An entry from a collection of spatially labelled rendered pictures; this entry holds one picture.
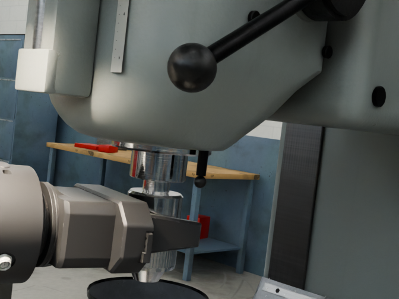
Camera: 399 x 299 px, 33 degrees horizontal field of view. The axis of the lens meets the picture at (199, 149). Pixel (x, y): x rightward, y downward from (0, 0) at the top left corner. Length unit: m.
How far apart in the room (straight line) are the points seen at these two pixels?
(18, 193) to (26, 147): 7.39
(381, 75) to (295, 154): 0.35
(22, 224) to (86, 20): 0.15
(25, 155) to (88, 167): 0.75
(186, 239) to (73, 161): 7.41
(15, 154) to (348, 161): 7.05
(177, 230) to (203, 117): 0.11
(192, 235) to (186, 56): 0.20
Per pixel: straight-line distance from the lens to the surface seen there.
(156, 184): 0.55
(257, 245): 5.91
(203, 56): 0.39
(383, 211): 0.85
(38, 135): 7.94
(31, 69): 0.48
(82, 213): 0.49
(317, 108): 0.58
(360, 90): 0.57
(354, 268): 0.88
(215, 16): 0.46
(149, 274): 0.56
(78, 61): 0.48
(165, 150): 0.52
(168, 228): 0.54
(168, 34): 0.45
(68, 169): 8.02
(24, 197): 0.48
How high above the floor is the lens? 1.34
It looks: 3 degrees down
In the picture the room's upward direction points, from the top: 7 degrees clockwise
